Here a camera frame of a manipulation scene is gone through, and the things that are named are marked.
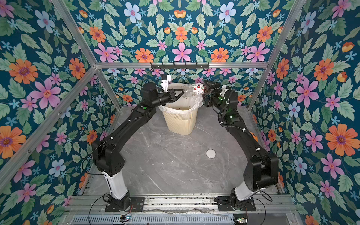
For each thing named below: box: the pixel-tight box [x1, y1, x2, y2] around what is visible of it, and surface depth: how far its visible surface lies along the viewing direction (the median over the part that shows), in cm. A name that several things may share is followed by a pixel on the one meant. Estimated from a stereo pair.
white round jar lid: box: [205, 148, 217, 159], surface depth 93 cm
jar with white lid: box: [180, 82, 205, 98], surface depth 73 cm
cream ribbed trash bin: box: [162, 107, 199, 135], surface depth 88 cm
